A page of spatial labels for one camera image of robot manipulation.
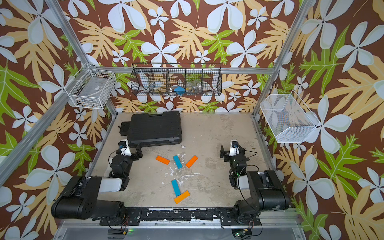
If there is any orange block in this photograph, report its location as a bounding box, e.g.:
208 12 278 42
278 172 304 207
186 156 198 168
156 156 170 165
174 191 190 204

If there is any teal block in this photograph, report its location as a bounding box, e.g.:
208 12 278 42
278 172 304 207
173 155 183 169
171 180 181 197

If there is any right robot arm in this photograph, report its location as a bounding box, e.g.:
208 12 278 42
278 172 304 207
220 141 291 218

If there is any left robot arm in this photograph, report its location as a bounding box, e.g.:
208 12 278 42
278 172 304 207
51 146 143 222

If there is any black plastic tool case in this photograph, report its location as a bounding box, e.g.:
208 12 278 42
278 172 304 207
119 111 182 148

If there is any white mesh basket right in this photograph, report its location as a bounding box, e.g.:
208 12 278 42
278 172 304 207
260 90 320 143

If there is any blue object in basket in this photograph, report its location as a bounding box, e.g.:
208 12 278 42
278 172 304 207
174 87 186 96

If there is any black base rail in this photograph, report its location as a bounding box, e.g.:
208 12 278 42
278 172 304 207
100 207 261 227

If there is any black wire basket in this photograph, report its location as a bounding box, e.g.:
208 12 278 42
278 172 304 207
130 63 223 97

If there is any white wire basket left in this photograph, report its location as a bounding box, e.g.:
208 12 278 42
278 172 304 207
65 64 117 110

